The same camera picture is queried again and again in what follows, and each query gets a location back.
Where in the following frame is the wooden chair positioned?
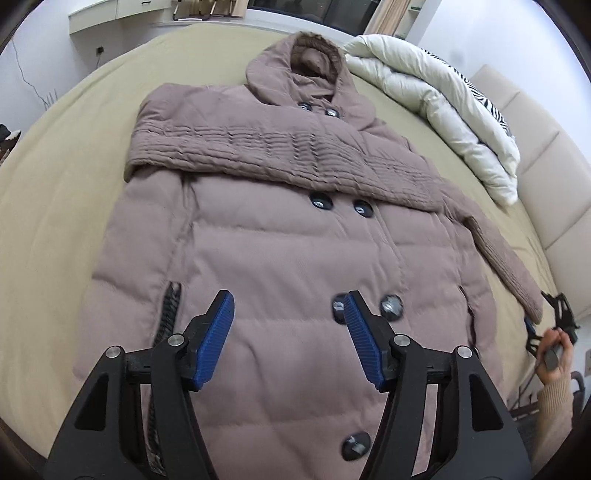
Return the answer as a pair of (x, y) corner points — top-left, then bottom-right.
(172, 0), (243, 22)

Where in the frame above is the person's right hand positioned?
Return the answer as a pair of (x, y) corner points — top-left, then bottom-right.
(536, 327), (576, 387)

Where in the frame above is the beige curtain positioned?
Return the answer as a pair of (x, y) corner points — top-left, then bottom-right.
(363, 0), (419, 38)

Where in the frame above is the mauve hooded puffer coat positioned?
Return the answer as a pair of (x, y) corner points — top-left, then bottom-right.
(74, 31), (546, 480)

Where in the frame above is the thin wall cable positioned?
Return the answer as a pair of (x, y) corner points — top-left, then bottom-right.
(11, 36), (58, 109)

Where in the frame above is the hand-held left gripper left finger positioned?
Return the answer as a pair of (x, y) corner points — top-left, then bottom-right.
(44, 289), (236, 480)

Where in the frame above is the white desk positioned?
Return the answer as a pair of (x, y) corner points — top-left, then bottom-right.
(68, 0), (252, 34)

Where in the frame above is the zebra striped pillow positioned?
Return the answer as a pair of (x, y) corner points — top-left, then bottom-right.
(425, 48), (516, 137)

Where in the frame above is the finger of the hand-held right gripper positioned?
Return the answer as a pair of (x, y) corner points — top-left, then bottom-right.
(525, 316), (544, 357)
(541, 291), (581, 343)

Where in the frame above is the person's right forearm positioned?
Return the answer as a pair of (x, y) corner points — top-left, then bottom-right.
(530, 369), (575, 480)

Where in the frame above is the cream upholstered headboard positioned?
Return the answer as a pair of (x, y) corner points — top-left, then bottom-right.
(470, 64), (591, 320)

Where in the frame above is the white duvet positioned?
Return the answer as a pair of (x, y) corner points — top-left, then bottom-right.
(342, 33), (522, 206)

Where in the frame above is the bed with beige sheet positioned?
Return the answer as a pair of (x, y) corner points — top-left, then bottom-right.
(0, 23), (575, 480)

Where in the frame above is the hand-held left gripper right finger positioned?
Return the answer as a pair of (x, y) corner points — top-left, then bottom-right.
(344, 290), (533, 480)

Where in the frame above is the dark cloth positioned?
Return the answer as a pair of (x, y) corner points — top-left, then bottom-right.
(0, 124), (22, 163)

